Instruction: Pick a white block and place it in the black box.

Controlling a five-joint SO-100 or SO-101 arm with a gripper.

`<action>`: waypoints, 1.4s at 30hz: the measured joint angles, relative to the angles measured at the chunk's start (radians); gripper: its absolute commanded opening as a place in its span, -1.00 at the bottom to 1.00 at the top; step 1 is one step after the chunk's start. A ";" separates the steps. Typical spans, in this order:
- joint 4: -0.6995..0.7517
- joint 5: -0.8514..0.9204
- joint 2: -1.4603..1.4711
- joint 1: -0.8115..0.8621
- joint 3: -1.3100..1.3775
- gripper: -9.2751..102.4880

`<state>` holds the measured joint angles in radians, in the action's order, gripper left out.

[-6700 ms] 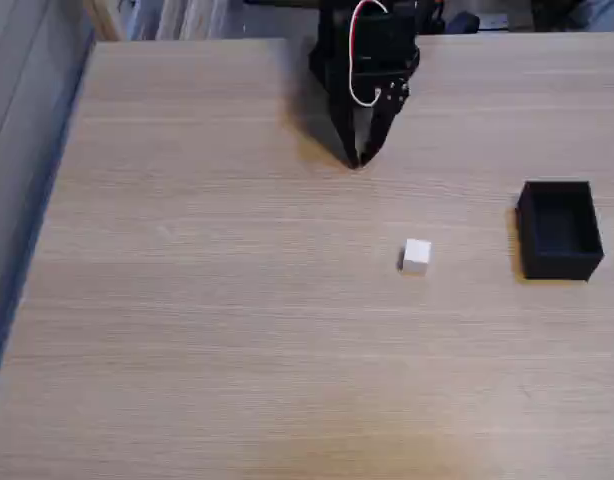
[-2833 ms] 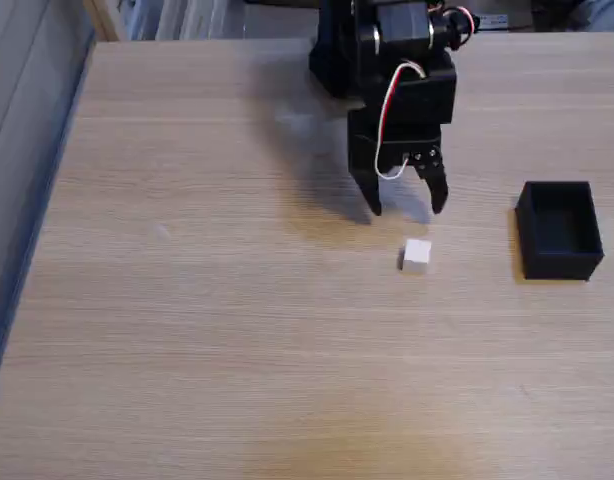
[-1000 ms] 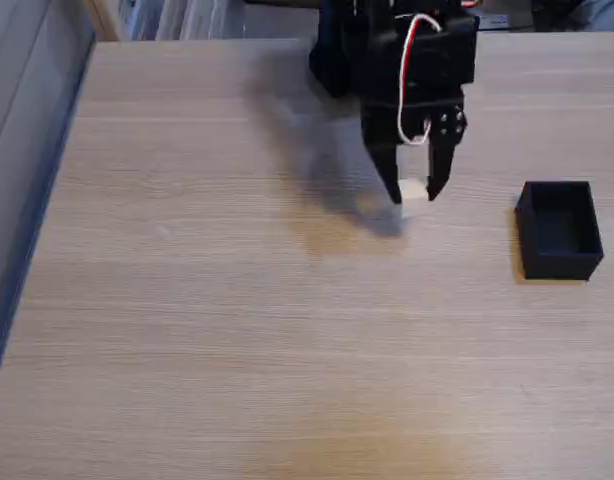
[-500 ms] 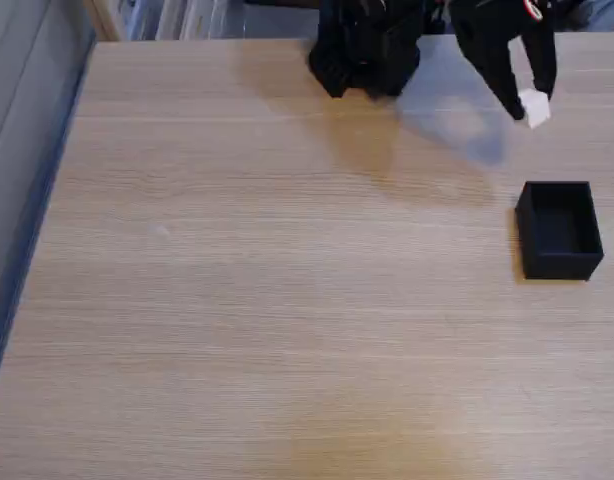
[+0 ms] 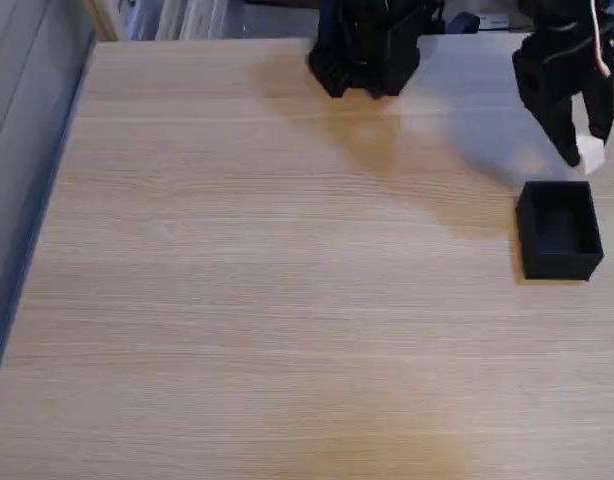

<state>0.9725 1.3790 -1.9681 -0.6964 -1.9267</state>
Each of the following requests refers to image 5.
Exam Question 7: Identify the white block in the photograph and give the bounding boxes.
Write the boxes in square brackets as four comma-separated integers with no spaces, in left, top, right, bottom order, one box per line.
[576,134,607,176]

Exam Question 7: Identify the black open box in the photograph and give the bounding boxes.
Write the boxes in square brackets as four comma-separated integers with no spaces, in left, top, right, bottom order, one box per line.
[515,179,606,281]

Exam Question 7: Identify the dark blue object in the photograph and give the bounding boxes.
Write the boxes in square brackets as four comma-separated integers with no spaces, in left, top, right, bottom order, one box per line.
[445,12,481,35]

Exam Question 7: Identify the pale striped curtain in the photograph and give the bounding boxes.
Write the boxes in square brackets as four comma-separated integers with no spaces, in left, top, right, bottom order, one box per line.
[126,0,246,41]

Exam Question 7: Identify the light wooden plank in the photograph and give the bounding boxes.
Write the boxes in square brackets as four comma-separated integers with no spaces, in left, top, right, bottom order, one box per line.
[83,0,124,43]

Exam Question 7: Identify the white and red cable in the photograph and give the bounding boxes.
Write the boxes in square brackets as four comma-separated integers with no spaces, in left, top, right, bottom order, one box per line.
[588,0,614,79]

